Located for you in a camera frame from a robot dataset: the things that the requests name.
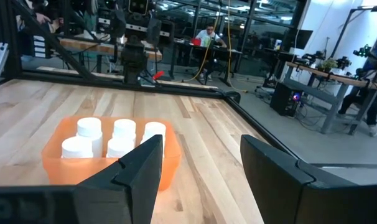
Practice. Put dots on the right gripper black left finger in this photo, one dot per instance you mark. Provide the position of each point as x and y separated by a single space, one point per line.
135 186

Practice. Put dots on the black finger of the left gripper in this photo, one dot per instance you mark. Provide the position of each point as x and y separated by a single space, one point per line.
153 32
119 23

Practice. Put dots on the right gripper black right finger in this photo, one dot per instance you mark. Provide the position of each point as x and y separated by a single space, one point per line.
275 186

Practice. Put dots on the white pill bottle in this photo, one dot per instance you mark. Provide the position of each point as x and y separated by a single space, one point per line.
120 147
77 147
154 129
124 127
89 127

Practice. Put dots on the black robot arm green light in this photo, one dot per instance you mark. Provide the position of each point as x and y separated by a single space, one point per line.
364 51

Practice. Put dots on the orange plastic basket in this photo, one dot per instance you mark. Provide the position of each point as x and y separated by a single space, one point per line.
82 171

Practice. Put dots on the wooden table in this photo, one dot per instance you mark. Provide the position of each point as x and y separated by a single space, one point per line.
92 46

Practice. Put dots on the red container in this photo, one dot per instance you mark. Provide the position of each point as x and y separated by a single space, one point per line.
195 41

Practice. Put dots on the person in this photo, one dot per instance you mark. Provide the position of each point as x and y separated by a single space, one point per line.
208 35
42 18
362 102

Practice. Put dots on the black desk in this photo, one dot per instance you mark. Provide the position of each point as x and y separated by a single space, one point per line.
226 51

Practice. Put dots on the white labelled drawers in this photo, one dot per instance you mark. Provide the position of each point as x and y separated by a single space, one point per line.
39 46

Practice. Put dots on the black computer purple light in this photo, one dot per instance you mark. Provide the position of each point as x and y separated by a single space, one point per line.
286 98

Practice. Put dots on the long wooden desk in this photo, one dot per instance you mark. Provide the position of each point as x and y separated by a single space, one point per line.
331 77

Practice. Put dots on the small green plant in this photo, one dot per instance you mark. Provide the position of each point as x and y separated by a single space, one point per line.
327 64

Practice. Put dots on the black monitor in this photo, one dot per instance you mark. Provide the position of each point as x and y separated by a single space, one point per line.
300 39

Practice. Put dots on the black aluminium table frame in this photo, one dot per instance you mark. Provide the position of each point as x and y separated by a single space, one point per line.
98 81

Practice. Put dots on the black frame clamp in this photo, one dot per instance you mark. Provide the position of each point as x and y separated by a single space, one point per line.
233 95

